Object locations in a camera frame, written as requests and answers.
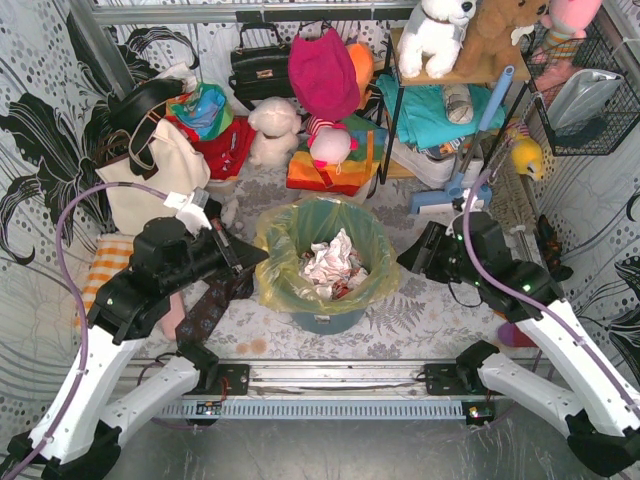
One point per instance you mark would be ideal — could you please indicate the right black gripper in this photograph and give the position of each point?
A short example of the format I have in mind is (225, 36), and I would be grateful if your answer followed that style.
(426, 251)

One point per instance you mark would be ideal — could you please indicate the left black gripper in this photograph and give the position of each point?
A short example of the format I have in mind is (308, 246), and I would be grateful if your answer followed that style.
(227, 250)

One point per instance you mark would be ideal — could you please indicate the yellow plastic trash bag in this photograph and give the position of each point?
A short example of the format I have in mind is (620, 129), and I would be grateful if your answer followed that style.
(286, 232)

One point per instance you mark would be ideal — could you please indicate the blue floor squeegee mop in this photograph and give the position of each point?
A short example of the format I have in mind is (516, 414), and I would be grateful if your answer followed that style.
(453, 196)

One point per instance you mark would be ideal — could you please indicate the teal plastic trash bin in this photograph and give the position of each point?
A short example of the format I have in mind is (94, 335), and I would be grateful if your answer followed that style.
(324, 324)

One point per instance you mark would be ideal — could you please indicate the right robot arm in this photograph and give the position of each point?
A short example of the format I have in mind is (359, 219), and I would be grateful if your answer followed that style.
(597, 411)

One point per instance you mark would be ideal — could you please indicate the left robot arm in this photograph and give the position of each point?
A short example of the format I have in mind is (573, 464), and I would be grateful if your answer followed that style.
(83, 432)

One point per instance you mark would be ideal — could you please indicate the crumpled white paper trash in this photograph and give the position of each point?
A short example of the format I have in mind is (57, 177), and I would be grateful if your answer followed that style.
(333, 268)

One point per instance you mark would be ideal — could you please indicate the rainbow striped bag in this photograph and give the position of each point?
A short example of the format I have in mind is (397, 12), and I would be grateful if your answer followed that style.
(348, 178)

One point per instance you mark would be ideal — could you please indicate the cream canvas tote bag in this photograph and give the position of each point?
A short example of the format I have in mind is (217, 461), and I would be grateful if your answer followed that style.
(178, 167)

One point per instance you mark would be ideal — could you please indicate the colorful tie-dye cloth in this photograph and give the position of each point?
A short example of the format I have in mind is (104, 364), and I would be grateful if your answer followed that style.
(202, 115)

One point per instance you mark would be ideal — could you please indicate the magenta fabric bag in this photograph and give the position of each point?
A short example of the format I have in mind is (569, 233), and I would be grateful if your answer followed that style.
(323, 76)

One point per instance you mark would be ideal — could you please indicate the brown floral necktie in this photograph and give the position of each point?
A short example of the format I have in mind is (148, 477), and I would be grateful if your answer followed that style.
(200, 321)

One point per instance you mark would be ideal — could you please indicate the white storage box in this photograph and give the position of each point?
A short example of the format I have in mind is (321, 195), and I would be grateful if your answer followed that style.
(436, 166)

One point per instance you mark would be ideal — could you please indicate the red cloth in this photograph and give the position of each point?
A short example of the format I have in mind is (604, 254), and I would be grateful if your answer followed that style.
(225, 155)

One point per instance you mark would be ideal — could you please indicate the beige bristle broom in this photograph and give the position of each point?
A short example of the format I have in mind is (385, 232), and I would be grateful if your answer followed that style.
(510, 204)

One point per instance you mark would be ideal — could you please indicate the striped colorful sock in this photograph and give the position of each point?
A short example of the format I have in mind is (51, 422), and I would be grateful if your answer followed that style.
(510, 335)

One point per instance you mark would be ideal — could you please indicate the orange checkered towel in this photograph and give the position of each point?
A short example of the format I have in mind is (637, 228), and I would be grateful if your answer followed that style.
(112, 256)

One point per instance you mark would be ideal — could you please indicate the dark patterned cloth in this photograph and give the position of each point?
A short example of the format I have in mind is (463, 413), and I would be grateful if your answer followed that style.
(551, 250)

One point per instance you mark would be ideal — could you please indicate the teal folded cloth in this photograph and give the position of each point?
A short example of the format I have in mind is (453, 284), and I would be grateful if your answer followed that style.
(422, 120)

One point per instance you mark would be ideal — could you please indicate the cream plush lamb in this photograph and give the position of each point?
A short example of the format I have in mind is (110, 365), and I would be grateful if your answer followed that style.
(277, 124)

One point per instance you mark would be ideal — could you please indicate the pink white plush doll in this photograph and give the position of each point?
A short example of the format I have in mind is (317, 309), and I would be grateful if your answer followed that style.
(330, 143)

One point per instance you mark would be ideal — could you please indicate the yellow plush duck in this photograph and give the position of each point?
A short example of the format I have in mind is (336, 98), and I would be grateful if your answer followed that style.
(526, 154)

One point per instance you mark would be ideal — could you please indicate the grey patterned sock roll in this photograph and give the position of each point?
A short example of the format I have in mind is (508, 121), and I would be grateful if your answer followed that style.
(458, 103)

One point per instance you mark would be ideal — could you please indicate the black leather handbag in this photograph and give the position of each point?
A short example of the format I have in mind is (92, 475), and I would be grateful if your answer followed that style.
(262, 72)

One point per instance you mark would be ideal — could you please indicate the black wide-brim hat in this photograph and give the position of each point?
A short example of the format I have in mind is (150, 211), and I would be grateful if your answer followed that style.
(127, 113)

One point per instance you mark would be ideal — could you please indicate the orange plush toy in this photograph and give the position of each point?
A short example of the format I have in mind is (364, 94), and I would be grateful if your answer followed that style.
(363, 62)

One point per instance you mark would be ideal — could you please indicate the white husky plush dog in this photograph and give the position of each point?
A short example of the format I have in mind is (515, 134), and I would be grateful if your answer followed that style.
(432, 37)

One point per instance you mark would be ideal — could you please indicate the brown teddy bear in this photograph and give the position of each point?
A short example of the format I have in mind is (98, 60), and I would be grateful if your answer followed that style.
(496, 31)

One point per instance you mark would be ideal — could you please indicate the silver foil pouch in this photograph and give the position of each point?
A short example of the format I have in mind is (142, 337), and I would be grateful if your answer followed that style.
(582, 96)

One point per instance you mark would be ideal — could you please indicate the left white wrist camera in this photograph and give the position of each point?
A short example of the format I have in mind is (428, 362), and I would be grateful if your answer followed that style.
(190, 209)

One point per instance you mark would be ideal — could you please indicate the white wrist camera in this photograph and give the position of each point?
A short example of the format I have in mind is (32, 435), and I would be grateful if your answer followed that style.
(190, 209)
(462, 207)

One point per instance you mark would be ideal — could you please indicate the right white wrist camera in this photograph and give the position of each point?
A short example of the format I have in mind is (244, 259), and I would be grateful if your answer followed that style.
(462, 207)

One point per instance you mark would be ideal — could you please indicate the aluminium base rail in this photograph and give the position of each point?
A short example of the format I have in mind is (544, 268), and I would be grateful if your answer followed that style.
(336, 379)

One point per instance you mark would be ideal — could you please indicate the wooden shelf with black frame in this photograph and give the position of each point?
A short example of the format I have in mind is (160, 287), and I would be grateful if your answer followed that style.
(484, 74)

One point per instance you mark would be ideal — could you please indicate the black wire basket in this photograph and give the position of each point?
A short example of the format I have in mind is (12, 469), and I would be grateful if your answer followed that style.
(604, 132)

